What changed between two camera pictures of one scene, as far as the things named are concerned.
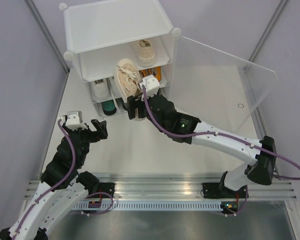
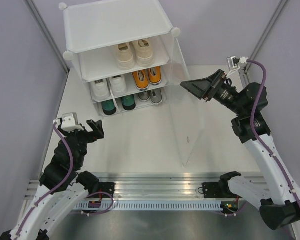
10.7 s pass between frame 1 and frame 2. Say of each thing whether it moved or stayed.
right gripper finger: moved
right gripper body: moved
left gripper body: stayed
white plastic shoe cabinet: stayed
